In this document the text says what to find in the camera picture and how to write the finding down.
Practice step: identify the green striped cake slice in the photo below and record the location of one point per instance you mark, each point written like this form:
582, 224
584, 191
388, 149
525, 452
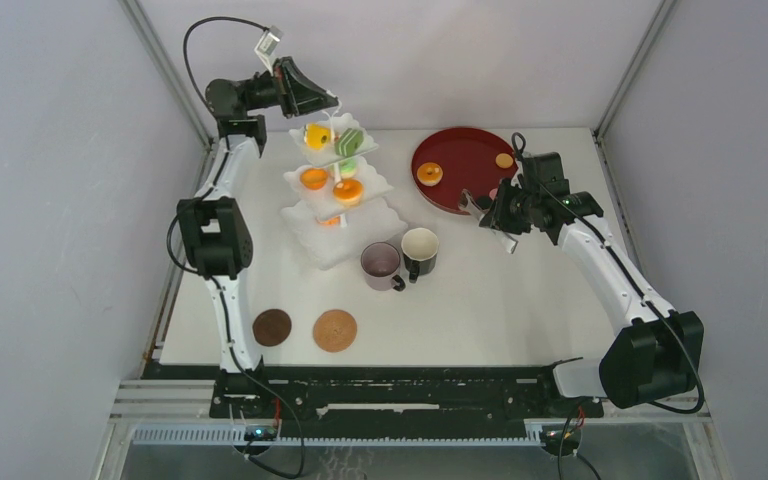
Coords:
349, 142

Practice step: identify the metal tongs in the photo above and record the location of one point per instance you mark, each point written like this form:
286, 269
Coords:
469, 205

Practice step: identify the green donut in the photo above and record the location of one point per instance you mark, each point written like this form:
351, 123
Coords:
348, 168

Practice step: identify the light brown coaster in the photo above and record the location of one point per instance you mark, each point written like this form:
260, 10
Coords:
335, 331

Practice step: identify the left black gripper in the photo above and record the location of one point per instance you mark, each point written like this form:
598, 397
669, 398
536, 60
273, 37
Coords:
299, 95

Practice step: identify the orange cream cupcake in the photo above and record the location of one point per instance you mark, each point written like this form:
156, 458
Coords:
429, 174

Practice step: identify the purple mug black handle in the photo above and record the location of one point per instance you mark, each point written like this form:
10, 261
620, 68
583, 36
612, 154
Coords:
381, 266

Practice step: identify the red round tray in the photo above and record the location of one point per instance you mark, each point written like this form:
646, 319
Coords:
467, 157

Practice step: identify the tan macaron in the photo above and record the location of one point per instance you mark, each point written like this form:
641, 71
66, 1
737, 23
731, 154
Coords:
504, 161

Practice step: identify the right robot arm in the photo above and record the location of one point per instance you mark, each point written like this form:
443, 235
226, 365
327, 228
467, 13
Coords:
655, 354

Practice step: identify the orange donut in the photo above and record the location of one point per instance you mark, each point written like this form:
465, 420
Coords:
348, 192

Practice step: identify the dark brown coaster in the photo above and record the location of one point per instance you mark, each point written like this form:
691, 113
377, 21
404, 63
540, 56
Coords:
272, 327

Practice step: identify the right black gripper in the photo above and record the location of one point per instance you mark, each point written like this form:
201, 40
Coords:
497, 216

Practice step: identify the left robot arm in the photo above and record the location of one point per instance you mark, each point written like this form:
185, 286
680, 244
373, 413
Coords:
218, 245

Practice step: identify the white cable duct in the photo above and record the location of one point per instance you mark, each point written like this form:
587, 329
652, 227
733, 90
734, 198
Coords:
239, 435

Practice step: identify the yellow cake slice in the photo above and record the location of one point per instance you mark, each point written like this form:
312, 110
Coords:
316, 136

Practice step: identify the black mug white inside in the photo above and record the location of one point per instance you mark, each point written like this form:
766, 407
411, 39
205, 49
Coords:
420, 247

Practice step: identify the white tiered dessert stand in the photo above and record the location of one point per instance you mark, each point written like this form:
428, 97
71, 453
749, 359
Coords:
370, 221

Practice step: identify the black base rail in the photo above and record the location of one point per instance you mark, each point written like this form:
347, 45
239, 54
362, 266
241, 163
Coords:
434, 401

